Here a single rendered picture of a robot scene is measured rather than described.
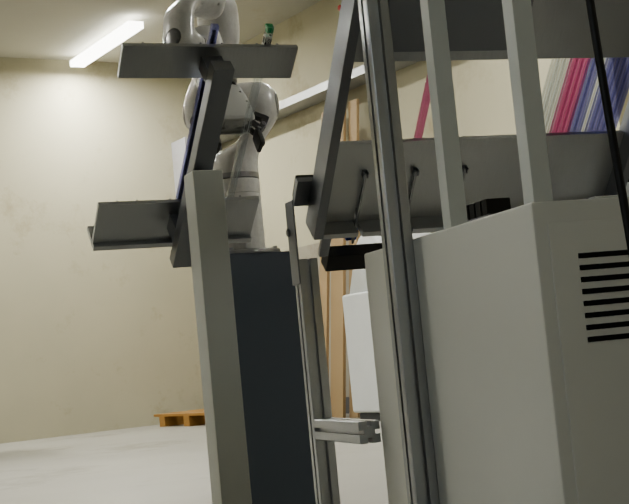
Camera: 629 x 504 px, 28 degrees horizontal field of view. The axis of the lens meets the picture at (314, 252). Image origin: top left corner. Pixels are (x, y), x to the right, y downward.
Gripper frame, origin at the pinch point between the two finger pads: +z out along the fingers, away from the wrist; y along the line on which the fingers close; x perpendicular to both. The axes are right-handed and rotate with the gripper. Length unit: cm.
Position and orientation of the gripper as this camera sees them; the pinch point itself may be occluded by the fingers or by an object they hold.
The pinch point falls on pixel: (238, 144)
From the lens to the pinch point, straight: 254.8
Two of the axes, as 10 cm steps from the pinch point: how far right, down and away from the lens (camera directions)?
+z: 2.9, 7.8, -5.5
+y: -9.2, 0.6, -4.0
